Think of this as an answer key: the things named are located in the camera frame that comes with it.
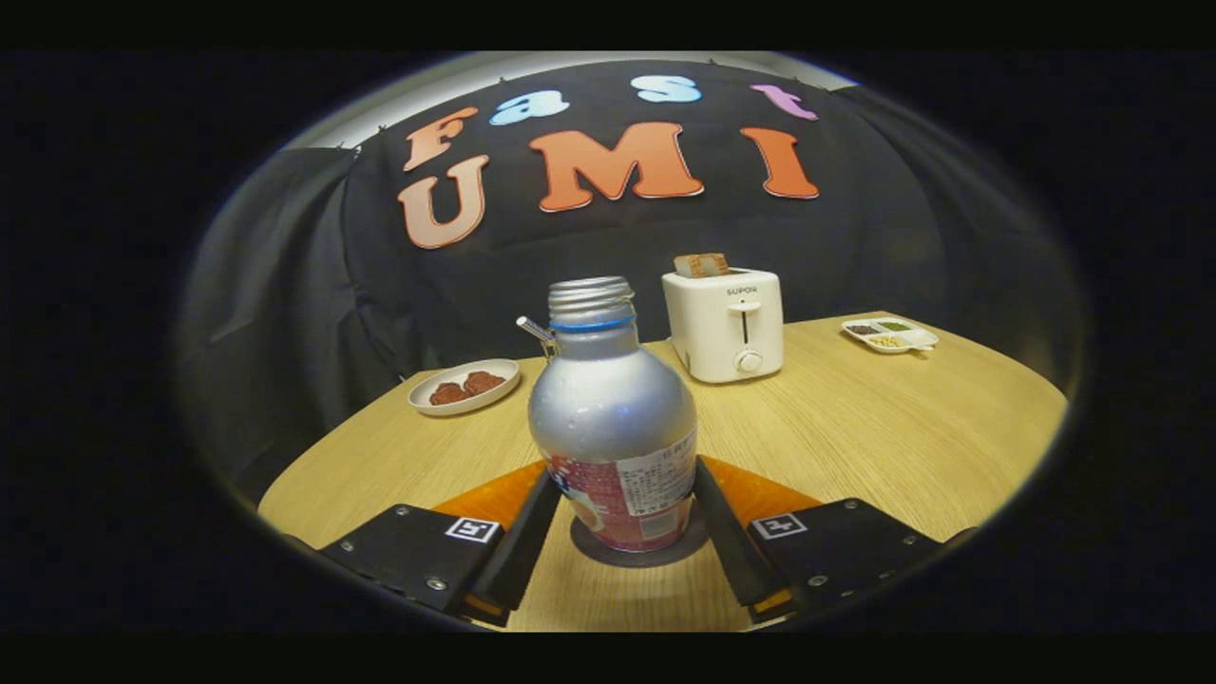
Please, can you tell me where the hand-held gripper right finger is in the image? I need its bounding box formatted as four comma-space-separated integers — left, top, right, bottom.
693, 455, 979, 625

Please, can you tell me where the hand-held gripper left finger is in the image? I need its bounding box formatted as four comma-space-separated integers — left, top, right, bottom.
318, 463, 564, 628

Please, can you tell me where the dark brown round coaster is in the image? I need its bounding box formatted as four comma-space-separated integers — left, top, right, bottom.
570, 499, 712, 569

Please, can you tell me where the silver bottle with red label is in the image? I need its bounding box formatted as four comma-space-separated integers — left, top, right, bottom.
527, 276, 699, 553

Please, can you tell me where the wooden table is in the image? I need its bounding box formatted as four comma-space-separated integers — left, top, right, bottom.
258, 312, 1070, 633

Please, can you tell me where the white oval plate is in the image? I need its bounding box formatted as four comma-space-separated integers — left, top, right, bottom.
408, 358, 522, 417

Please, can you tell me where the white toaster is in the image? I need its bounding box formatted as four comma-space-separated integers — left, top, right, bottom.
662, 268, 786, 385

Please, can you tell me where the white divided dish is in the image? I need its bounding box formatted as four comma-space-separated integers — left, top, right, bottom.
842, 317, 940, 354

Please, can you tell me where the small metal wire basket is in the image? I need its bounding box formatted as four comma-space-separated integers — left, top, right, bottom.
516, 315, 560, 360

